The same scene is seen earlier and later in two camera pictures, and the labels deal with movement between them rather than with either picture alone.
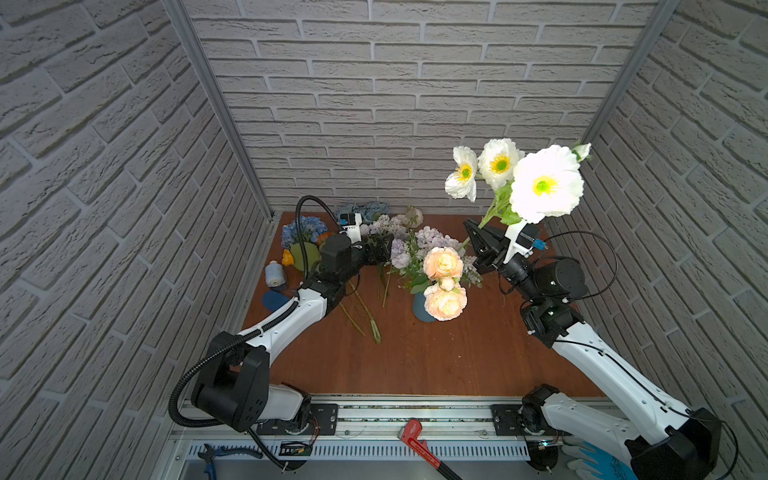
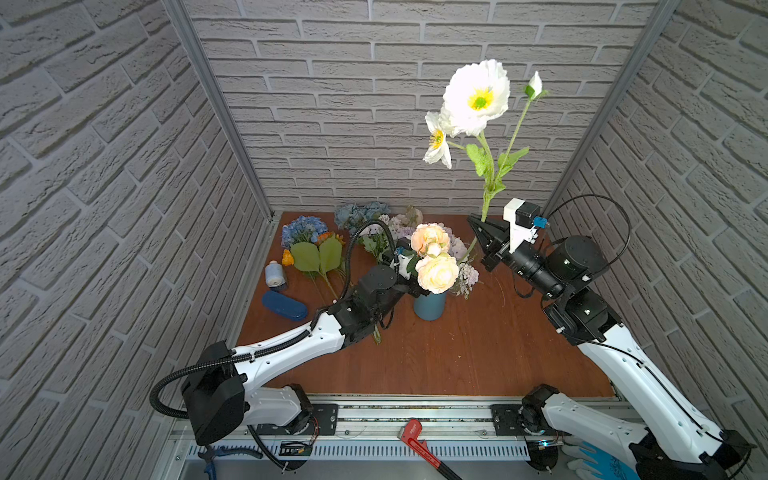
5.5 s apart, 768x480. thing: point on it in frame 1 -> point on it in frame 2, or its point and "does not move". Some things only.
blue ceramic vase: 418,308 does not move
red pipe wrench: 410,433 does not move
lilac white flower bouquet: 396,226 does not move
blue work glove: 611,467 does not move
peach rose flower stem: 445,300 -> 437,269
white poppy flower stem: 547,183 -> 472,95
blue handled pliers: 212,452 does not move
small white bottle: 274,274 does not move
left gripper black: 378,258 -> 418,287
